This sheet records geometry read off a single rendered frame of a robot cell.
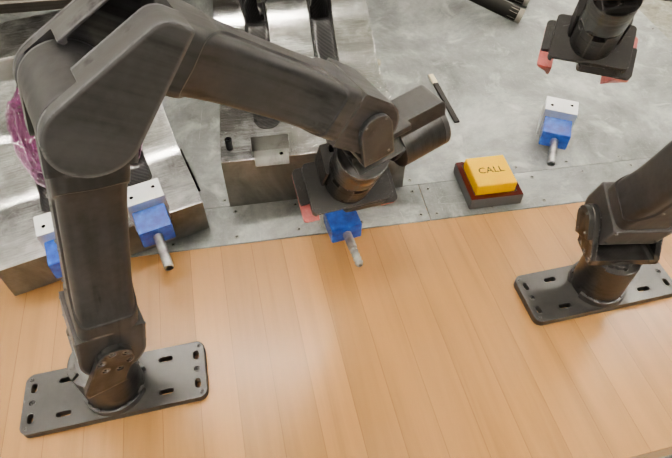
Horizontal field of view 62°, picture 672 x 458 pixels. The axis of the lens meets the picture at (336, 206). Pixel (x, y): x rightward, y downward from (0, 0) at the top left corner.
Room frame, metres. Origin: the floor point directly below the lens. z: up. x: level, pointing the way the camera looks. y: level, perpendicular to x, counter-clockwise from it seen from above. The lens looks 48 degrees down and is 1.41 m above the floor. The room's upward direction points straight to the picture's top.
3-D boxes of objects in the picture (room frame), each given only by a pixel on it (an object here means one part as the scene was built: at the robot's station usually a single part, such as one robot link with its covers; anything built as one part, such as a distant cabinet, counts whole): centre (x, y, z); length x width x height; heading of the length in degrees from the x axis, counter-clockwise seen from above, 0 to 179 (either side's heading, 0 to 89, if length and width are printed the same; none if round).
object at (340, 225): (0.48, -0.01, 0.83); 0.13 x 0.05 x 0.05; 17
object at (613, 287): (0.40, -0.34, 0.84); 0.20 x 0.07 x 0.08; 103
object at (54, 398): (0.27, 0.25, 0.84); 0.20 x 0.07 x 0.08; 103
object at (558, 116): (0.67, -0.35, 0.83); 0.13 x 0.05 x 0.05; 161
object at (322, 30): (0.79, 0.07, 0.92); 0.35 x 0.16 x 0.09; 9
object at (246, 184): (0.81, 0.07, 0.87); 0.50 x 0.26 x 0.14; 9
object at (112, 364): (0.28, 0.24, 0.90); 0.09 x 0.06 x 0.06; 31
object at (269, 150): (0.58, 0.09, 0.87); 0.05 x 0.05 x 0.04; 9
